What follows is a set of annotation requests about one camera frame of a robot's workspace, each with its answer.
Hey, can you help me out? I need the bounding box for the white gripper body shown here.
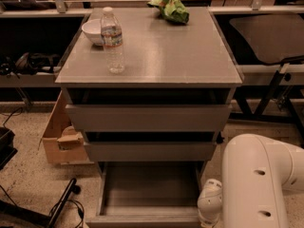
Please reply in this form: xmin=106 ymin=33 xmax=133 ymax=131
xmin=197 ymin=179 xmax=222 ymax=228

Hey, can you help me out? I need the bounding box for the grey bottom drawer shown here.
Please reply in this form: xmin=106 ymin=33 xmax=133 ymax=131
xmin=86 ymin=161 xmax=200 ymax=228

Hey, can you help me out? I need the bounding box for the grey drawer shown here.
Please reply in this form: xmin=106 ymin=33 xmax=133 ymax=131
xmin=86 ymin=161 xmax=200 ymax=228
xmin=66 ymin=104 xmax=231 ymax=132
xmin=85 ymin=142 xmax=216 ymax=162

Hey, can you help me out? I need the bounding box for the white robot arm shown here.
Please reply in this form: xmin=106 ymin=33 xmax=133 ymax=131
xmin=198 ymin=134 xmax=304 ymax=228

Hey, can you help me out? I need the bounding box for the grey middle drawer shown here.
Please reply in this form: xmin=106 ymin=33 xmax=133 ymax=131
xmin=85 ymin=142 xmax=216 ymax=162

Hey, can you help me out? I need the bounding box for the grey drawer cabinet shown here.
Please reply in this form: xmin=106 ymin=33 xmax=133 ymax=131
xmin=56 ymin=8 xmax=241 ymax=168

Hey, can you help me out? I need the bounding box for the grey top drawer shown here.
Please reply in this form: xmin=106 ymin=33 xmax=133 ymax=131
xmin=66 ymin=104 xmax=231 ymax=132

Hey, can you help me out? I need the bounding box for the cardboard box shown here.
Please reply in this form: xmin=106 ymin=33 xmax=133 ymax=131
xmin=42 ymin=93 xmax=89 ymax=164

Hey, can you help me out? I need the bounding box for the green chip bag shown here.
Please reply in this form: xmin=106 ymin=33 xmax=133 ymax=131
xmin=147 ymin=0 xmax=190 ymax=24

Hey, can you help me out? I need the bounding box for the clear plastic water bottle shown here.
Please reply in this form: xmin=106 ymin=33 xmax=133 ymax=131
xmin=101 ymin=7 xmax=124 ymax=74

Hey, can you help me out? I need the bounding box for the white bowl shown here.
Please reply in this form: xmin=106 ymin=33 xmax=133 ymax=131
xmin=82 ymin=19 xmax=103 ymax=46

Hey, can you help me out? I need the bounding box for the black box at left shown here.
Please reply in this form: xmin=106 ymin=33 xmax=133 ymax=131
xmin=0 ymin=127 xmax=17 ymax=170

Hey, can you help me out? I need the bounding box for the metal shelf frame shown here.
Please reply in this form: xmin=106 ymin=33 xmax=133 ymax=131
xmin=1 ymin=0 xmax=303 ymax=88

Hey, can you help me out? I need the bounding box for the black stand with cables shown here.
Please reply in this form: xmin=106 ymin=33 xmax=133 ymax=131
xmin=0 ymin=178 xmax=86 ymax=228

